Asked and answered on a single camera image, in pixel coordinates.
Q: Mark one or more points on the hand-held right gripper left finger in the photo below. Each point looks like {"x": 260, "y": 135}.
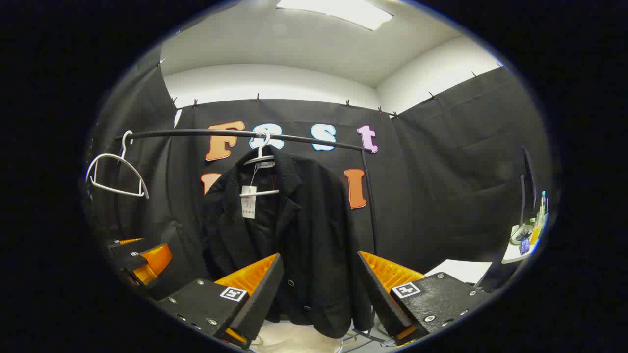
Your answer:
{"x": 260, "y": 299}

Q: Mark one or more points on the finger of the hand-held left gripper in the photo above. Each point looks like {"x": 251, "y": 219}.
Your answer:
{"x": 128, "y": 240}
{"x": 157, "y": 259}

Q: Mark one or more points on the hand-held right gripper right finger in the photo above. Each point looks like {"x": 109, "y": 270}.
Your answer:
{"x": 378, "y": 299}

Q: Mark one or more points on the white laundry hamper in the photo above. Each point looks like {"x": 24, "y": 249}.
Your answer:
{"x": 294, "y": 338}

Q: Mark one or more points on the black jacket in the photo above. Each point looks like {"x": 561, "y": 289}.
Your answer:
{"x": 314, "y": 235}

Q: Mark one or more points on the white clothes hanger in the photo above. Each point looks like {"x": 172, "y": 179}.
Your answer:
{"x": 259, "y": 192}
{"x": 114, "y": 156}

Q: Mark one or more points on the white paper price tag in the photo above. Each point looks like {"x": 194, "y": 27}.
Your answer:
{"x": 248, "y": 206}

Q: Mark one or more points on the black garment rack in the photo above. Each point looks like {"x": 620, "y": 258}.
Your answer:
{"x": 196, "y": 133}

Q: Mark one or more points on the black backdrop cloth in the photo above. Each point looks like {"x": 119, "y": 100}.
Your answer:
{"x": 441, "y": 186}

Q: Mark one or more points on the white side table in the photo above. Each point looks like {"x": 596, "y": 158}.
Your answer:
{"x": 512, "y": 252}

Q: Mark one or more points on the orange drink bottle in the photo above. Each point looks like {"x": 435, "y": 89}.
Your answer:
{"x": 535, "y": 233}

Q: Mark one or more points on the black monitor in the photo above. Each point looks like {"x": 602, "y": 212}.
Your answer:
{"x": 529, "y": 186}

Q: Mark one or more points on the clear plastic bottle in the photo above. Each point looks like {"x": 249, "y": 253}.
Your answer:
{"x": 542, "y": 206}

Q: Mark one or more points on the ceiling light panel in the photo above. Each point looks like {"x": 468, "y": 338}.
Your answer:
{"x": 343, "y": 10}

